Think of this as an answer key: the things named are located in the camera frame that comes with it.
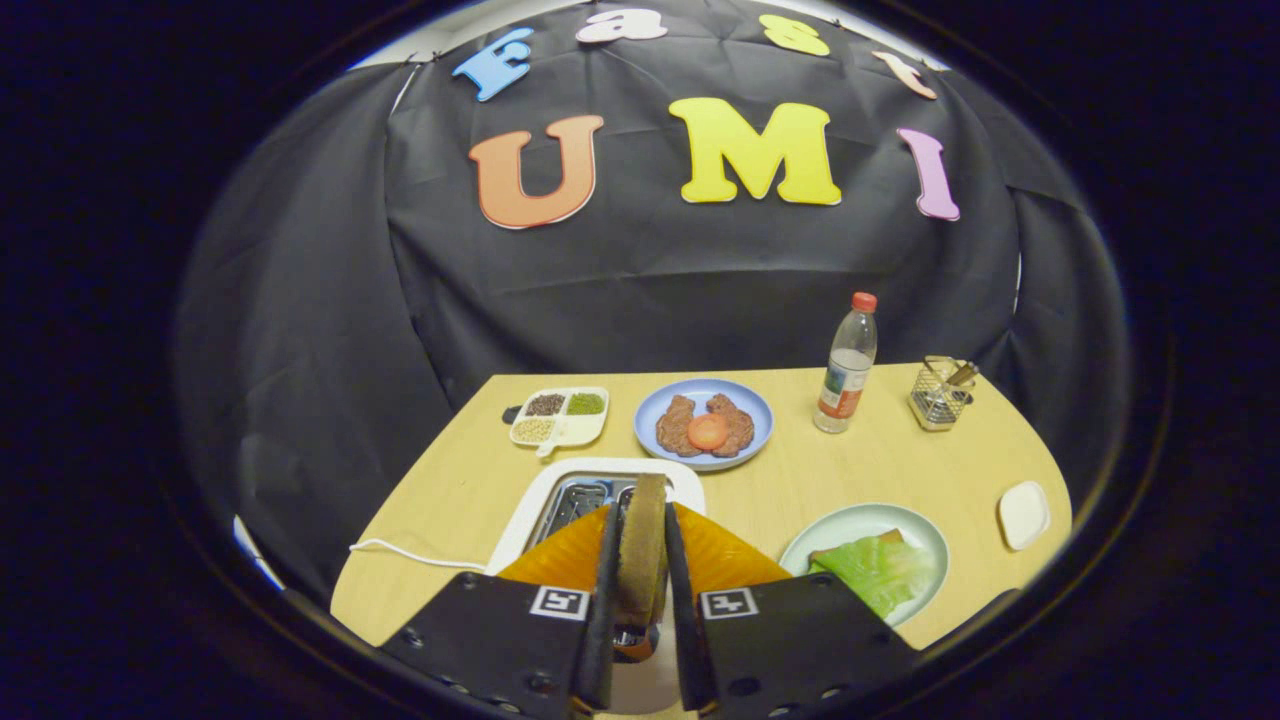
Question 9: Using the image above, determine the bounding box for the metal wire utensil holder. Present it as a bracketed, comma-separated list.
[908, 355, 976, 432]

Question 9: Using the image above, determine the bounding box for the brown meat patty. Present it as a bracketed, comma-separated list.
[656, 395, 706, 458]
[705, 393, 756, 458]

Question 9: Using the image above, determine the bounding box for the toasted bread slice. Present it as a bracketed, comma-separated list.
[614, 473, 671, 631]

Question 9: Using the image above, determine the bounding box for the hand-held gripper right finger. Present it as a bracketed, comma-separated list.
[662, 502, 919, 717]

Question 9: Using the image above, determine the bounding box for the black backdrop cloth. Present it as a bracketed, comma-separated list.
[172, 0, 1133, 606]

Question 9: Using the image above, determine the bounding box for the white toaster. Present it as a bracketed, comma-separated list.
[485, 457, 707, 715]

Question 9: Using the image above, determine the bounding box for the white divided seasoning tray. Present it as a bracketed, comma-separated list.
[509, 386, 610, 459]

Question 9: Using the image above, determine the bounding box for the white power cable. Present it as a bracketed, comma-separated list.
[349, 538, 489, 573]

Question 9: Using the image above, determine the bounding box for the green lettuce leaf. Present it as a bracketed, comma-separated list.
[808, 533, 936, 619]

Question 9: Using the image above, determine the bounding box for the blue plate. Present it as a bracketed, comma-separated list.
[634, 378, 775, 472]

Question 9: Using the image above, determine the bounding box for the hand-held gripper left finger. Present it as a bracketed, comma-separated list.
[378, 503, 623, 717]

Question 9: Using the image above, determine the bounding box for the clear plastic water bottle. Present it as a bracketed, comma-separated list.
[813, 292, 879, 435]

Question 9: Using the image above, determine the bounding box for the small white dish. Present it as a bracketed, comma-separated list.
[997, 481, 1052, 552]

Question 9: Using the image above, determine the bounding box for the light green plate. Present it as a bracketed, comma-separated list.
[779, 503, 950, 628]

